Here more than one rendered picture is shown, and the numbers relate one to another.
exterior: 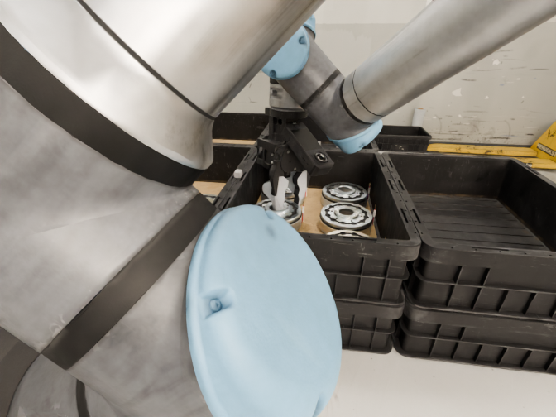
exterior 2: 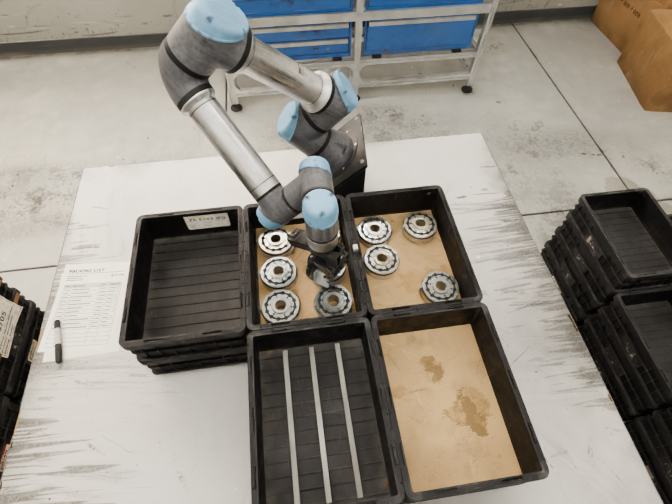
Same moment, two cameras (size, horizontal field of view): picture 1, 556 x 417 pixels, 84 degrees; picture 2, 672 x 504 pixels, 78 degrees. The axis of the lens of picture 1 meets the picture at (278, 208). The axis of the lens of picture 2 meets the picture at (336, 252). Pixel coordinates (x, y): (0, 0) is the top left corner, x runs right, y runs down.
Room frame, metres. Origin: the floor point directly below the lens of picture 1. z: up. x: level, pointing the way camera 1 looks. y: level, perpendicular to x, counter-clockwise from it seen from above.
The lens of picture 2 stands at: (1.16, -0.16, 1.88)
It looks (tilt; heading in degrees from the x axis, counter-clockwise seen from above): 56 degrees down; 163
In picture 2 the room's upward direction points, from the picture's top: 1 degrees clockwise
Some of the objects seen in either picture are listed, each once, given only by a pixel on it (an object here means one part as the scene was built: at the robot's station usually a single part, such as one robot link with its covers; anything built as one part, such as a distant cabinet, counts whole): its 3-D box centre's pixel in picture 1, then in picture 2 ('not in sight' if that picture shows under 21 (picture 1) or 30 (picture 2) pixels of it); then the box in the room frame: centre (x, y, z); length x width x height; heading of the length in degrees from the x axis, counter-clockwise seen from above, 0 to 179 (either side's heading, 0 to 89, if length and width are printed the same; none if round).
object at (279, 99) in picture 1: (288, 97); (323, 235); (0.60, -0.02, 1.07); 0.08 x 0.08 x 0.05
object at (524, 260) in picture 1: (480, 195); (188, 270); (0.51, -0.37, 0.92); 0.40 x 0.30 x 0.02; 172
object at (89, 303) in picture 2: not in sight; (87, 306); (0.40, -0.72, 0.70); 0.33 x 0.23 x 0.01; 172
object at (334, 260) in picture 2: (284, 140); (326, 254); (0.61, -0.01, 0.99); 0.09 x 0.08 x 0.12; 38
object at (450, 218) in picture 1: (472, 219); (193, 280); (0.51, -0.37, 0.87); 0.40 x 0.30 x 0.11; 172
